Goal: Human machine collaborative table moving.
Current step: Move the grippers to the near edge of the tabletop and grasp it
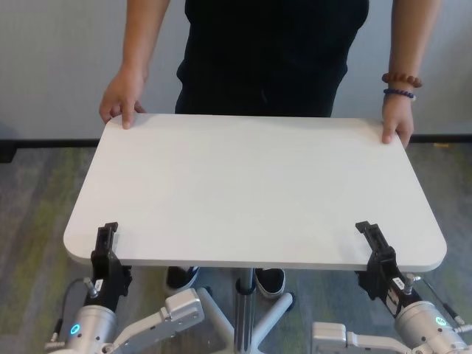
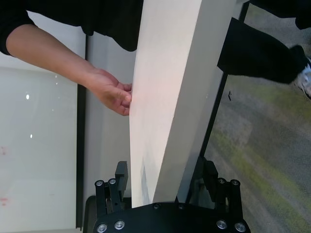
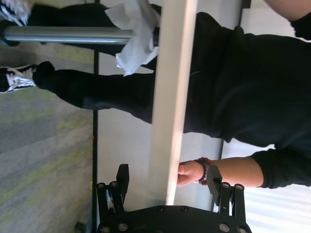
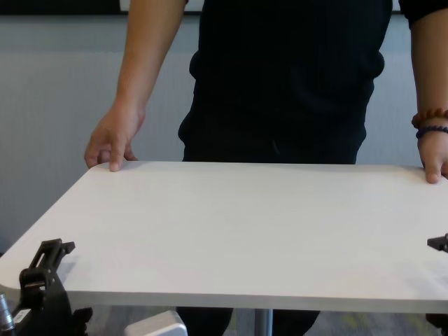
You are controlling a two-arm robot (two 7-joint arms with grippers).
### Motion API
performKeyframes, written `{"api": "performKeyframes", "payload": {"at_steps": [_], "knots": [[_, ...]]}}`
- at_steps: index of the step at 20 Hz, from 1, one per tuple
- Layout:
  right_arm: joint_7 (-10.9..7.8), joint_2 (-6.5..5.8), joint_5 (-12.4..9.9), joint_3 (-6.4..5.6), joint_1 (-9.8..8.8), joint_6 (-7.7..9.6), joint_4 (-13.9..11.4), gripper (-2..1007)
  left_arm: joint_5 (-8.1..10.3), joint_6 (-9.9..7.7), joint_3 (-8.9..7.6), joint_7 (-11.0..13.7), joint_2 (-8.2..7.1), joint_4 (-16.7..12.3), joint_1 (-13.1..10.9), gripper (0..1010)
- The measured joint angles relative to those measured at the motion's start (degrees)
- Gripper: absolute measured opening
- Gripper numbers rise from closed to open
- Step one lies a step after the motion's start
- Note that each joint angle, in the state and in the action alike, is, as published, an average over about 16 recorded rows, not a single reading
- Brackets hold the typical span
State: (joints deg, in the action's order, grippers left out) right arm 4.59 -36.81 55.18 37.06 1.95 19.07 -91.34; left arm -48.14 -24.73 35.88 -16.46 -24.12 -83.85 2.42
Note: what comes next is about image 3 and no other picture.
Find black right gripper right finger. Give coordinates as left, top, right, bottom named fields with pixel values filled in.
left=207, top=165, right=245, bottom=219

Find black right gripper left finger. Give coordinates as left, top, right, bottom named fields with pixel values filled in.
left=96, top=164, right=129, bottom=223

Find white rolling pedestal table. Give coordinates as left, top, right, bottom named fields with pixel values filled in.
left=0, top=0, right=199, bottom=207

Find person's left forearm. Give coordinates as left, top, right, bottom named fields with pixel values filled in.
left=208, top=156, right=265, bottom=188

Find person's right forearm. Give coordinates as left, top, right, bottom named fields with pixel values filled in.
left=264, top=0, right=311, bottom=22

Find person's left hand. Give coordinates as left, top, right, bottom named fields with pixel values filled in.
left=177, top=160, right=203, bottom=187

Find person in black clothing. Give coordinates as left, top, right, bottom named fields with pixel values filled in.
left=28, top=0, right=311, bottom=190

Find white crumpled tissue paper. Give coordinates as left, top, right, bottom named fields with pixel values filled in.
left=104, top=0, right=162, bottom=77

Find black sneaker white laces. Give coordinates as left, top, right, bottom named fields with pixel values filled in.
left=0, top=0, right=32, bottom=27
left=0, top=64, right=39, bottom=94

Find dark blue bead bracelet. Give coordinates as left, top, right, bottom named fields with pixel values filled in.
left=197, top=162, right=210, bottom=185

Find brown wooden bead bracelet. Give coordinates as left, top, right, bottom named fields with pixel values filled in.
left=193, top=157, right=215, bottom=166

